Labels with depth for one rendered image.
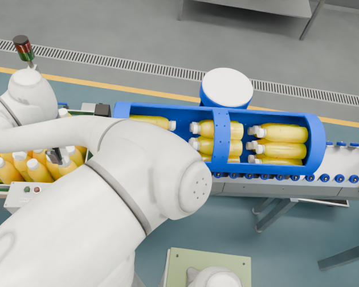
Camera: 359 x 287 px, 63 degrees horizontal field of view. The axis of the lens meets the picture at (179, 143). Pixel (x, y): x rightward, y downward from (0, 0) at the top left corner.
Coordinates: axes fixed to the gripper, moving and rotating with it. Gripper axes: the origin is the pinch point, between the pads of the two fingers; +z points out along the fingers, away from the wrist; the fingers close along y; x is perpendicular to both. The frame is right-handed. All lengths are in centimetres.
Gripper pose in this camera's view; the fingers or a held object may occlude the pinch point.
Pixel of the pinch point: (62, 156)
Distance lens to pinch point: 118.3
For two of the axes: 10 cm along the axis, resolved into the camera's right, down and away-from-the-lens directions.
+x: -9.9, -0.5, -0.9
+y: -0.1, -8.4, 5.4
